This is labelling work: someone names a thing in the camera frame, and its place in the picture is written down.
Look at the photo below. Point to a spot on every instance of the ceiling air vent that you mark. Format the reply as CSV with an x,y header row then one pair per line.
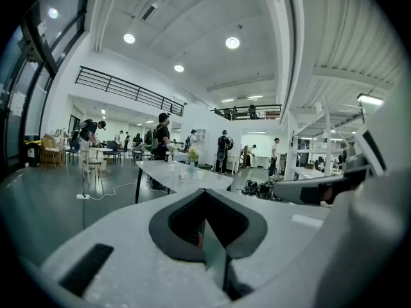
x,y
149,10

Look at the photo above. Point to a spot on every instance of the round ceiling lamp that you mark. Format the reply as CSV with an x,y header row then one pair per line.
x,y
178,68
129,38
232,42

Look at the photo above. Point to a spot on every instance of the black bin yellow lid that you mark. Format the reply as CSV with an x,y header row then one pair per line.
x,y
32,152

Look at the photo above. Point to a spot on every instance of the blue chair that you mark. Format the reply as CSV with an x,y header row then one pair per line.
x,y
73,149

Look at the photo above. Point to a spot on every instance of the wooden chair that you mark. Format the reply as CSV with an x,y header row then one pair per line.
x,y
90,167

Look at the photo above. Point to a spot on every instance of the backpack with reflective stripe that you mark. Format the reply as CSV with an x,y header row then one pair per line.
x,y
148,140

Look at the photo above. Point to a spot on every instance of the yellow flower bouquet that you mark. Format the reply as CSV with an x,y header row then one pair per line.
x,y
193,154

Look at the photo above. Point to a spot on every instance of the blue vase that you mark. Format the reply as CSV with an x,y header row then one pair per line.
x,y
191,167

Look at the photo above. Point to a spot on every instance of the white flower bouquet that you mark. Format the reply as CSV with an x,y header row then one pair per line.
x,y
171,147

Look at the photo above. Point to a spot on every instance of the beige waste bin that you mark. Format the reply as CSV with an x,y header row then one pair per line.
x,y
102,165

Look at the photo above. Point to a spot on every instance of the black balcony railing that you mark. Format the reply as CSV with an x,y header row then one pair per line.
x,y
128,90
247,109

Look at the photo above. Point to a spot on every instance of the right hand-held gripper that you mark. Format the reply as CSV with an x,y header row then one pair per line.
x,y
374,149

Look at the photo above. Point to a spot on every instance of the black backpack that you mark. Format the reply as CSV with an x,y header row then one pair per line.
x,y
248,186
266,188

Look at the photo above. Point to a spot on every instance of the black framed window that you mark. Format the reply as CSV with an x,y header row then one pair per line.
x,y
19,75

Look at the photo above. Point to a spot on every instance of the white bottle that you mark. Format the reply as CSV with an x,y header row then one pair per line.
x,y
169,158

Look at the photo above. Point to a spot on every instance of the white steel frame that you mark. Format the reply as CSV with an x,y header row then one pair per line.
x,y
327,133

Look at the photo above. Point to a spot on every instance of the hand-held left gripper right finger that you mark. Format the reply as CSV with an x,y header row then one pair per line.
x,y
282,229

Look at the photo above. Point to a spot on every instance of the cloth-covered table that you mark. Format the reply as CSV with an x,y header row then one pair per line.
x,y
180,156

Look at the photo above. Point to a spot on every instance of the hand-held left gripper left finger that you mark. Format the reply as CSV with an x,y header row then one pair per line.
x,y
128,236

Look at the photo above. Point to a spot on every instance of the white power strip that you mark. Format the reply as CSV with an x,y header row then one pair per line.
x,y
84,196

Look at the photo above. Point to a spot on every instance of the round white table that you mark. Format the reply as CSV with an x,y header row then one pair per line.
x,y
101,149

